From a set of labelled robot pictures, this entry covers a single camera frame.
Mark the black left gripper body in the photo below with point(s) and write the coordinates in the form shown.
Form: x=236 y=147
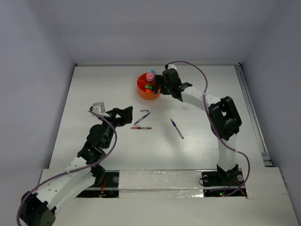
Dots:
x=116 y=123

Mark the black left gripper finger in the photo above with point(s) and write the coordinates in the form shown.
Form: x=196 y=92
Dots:
x=125 y=116
x=113 y=114

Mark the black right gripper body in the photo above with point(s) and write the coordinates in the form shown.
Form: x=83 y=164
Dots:
x=167 y=87

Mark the red gel pen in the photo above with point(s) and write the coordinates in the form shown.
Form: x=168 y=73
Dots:
x=143 y=128

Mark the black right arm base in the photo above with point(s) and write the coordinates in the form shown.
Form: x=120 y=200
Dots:
x=218 y=183

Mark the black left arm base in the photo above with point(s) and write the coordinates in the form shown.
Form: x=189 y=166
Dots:
x=106 y=184

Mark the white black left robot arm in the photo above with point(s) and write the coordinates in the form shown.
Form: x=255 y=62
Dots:
x=40 y=205

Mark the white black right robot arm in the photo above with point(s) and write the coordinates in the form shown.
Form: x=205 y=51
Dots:
x=222 y=114

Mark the pink capped sticker bottle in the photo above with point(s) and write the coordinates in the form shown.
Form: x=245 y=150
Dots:
x=149 y=78

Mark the orange round divided organizer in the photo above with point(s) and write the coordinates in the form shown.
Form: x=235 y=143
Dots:
x=141 y=83

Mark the purple gel pen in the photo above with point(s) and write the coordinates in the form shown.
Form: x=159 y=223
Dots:
x=142 y=118

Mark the blue ballpoint pen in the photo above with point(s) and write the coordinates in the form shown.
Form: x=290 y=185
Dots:
x=178 y=131

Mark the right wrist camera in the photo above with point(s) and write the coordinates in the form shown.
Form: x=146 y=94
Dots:
x=170 y=66

